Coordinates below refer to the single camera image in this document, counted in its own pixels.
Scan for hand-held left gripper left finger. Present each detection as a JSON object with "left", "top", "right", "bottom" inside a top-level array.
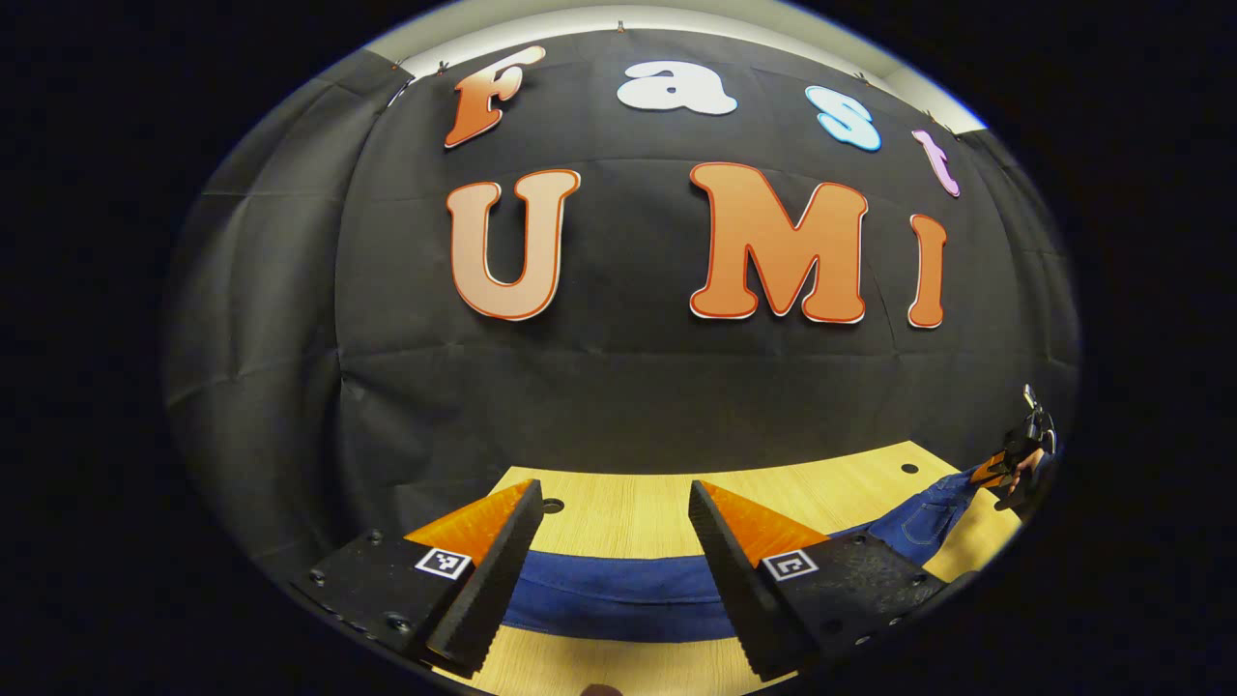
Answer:
[{"left": 288, "top": 478, "right": 545, "bottom": 680}]

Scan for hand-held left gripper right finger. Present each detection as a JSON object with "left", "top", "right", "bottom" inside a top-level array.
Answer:
[{"left": 687, "top": 478, "right": 953, "bottom": 683}]

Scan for blue denim jeans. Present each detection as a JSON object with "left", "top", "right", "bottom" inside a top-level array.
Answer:
[{"left": 501, "top": 462, "right": 1008, "bottom": 645}]

